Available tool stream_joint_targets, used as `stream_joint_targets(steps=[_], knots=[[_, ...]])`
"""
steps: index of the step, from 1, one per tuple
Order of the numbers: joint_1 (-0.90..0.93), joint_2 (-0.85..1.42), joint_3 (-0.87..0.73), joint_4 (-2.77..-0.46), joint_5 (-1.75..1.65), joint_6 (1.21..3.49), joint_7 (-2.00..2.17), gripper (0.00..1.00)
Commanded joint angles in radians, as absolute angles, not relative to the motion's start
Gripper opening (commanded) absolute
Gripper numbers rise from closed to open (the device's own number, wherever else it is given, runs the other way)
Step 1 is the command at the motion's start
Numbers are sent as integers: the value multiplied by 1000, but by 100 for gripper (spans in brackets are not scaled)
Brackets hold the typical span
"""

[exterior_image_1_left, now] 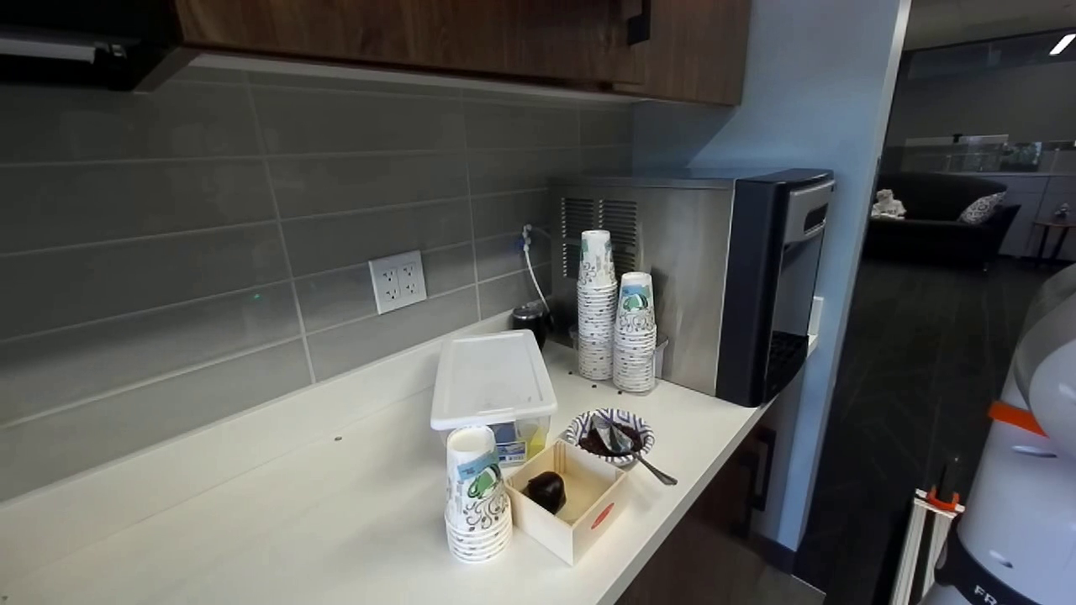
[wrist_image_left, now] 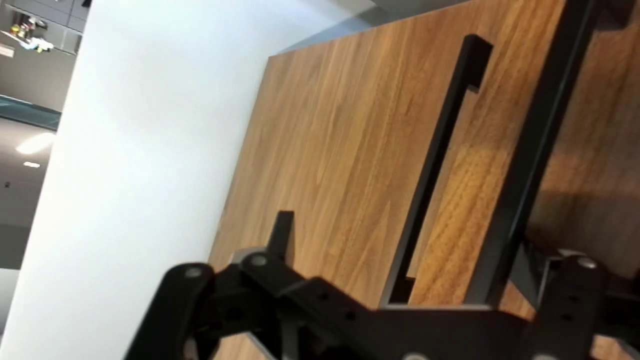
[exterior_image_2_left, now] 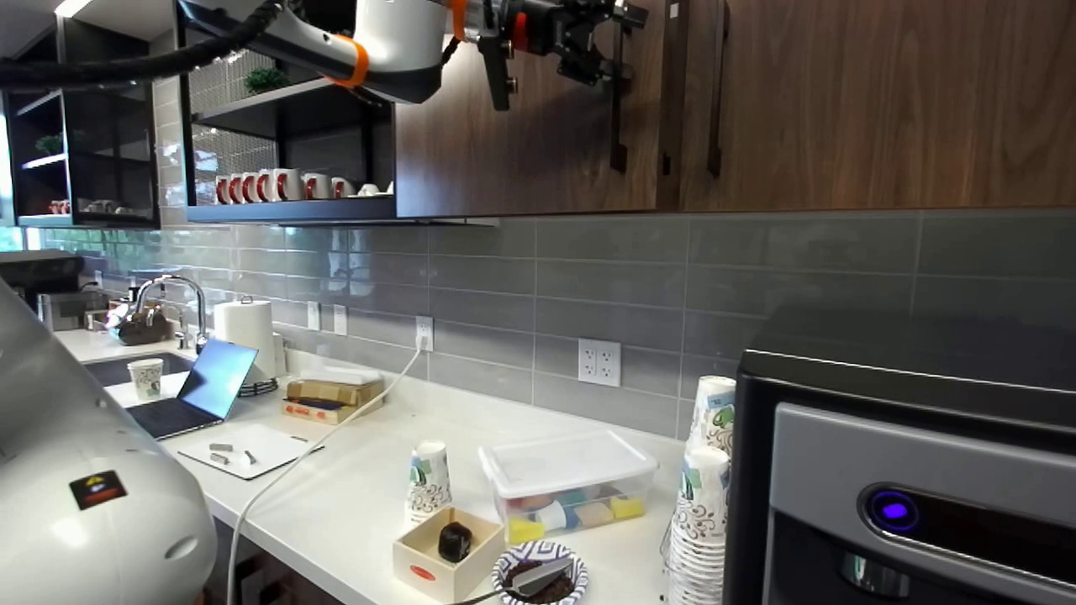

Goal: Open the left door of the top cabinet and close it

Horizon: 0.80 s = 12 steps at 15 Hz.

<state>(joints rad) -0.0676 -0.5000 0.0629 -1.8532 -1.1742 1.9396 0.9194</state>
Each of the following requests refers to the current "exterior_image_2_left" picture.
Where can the patterned paper bowl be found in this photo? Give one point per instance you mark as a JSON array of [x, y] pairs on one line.
[[561, 556]]

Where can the brown flat box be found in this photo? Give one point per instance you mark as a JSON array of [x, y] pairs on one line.
[[337, 391]]

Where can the wooden cabinet door untouched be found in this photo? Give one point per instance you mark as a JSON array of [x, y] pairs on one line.
[[897, 102]]

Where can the wooden cabinet door grasped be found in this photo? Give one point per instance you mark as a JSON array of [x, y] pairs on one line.
[[525, 155]]

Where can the clear plastic lidded container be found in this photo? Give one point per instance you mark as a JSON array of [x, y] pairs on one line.
[[566, 475]]

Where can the white double wall outlet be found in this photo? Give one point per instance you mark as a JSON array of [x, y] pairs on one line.
[[599, 365]]

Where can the chrome sink faucet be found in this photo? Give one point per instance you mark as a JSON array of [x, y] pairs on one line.
[[190, 296]]

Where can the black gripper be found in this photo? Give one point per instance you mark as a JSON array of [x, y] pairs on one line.
[[561, 26]]

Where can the black open wall shelf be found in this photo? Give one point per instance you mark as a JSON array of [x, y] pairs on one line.
[[291, 129]]

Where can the white flat board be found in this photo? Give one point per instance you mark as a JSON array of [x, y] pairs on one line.
[[248, 447]]

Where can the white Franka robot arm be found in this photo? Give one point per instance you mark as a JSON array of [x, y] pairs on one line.
[[393, 28]]

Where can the black silver beverage machine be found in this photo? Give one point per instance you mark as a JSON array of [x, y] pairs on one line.
[[918, 472]]

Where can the medium paper cup stack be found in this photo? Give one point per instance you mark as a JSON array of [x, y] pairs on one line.
[[702, 516]]

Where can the small black object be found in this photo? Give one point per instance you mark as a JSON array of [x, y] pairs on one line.
[[455, 544]]

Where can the white red mug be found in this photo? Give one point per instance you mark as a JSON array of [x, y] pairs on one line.
[[238, 185], [219, 190], [341, 185], [281, 183], [315, 185], [249, 185]]

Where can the blue open laptop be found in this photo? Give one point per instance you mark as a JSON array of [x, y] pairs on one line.
[[219, 382]]

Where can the white outlet with plug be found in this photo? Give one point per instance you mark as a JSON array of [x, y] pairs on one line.
[[426, 335]]

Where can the black glass-front shelf unit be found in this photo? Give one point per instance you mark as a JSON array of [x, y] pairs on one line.
[[102, 135]]

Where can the small green plant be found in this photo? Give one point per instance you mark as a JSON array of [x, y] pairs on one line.
[[266, 78]]

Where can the white paper towel roll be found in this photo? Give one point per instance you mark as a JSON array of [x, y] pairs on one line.
[[248, 331]]

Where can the yellow flat box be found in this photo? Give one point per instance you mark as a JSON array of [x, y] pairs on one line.
[[315, 411]]

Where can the single paper cup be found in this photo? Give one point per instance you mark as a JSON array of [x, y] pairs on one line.
[[145, 378]]

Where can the metal spoon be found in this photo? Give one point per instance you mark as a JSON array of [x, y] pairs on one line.
[[525, 582]]

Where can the small cardboard box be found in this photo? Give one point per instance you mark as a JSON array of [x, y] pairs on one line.
[[426, 574]]

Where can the short patterned paper cup stack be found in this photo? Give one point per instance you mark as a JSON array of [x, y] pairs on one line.
[[427, 481]]

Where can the small white wall outlet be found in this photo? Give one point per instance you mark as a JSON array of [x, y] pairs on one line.
[[337, 320], [315, 317]]

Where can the dark countertop appliance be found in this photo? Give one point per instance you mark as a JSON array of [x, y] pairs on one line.
[[37, 287]]

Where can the tallest paper cup stack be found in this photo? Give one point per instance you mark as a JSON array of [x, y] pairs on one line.
[[719, 409]]

